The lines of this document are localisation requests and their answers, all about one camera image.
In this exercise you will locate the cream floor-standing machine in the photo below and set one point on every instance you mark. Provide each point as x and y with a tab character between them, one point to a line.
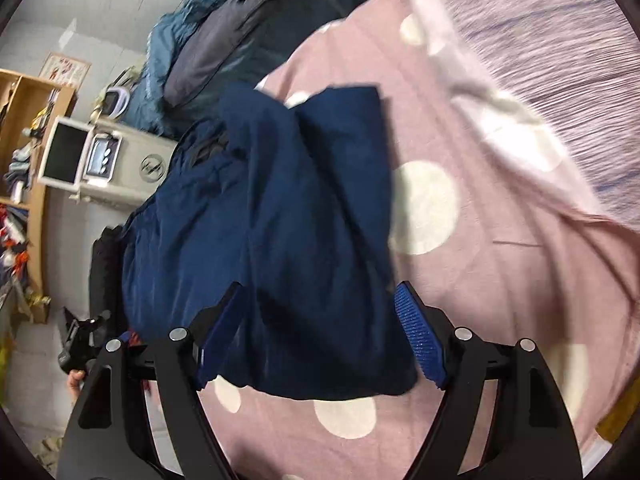
140	165

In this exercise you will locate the pink polka dot bedsheet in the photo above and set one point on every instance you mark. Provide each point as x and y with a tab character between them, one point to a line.
500	270

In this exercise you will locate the white framed tablet screen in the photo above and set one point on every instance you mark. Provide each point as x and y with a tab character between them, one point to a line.
62	152

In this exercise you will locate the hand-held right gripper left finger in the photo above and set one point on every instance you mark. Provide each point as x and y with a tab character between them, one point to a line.
220	340

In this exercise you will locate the wooden shelf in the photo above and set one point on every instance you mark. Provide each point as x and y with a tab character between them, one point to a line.
35	210

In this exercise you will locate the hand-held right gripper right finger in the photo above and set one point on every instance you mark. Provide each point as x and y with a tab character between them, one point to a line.
420	340

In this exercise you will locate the wall poster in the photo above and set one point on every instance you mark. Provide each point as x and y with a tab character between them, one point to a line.
65	69

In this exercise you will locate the black and red bag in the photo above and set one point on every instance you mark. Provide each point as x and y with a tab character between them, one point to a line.
105	270

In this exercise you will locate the pile of shelf clutter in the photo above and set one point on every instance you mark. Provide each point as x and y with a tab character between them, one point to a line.
15	170

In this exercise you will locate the yellow object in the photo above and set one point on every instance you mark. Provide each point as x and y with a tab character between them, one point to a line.
615	425

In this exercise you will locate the navy blue garment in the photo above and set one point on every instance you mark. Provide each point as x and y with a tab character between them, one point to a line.
300	220

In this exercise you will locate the person's left hand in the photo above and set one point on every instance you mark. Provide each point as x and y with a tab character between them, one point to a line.
75	384

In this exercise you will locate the pink striped blanket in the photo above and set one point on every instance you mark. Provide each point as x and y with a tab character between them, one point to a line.
550	35

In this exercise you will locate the grey cloth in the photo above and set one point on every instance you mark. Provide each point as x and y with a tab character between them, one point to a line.
250	25

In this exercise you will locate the small white appliance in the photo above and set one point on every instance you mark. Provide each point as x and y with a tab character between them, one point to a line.
115	100

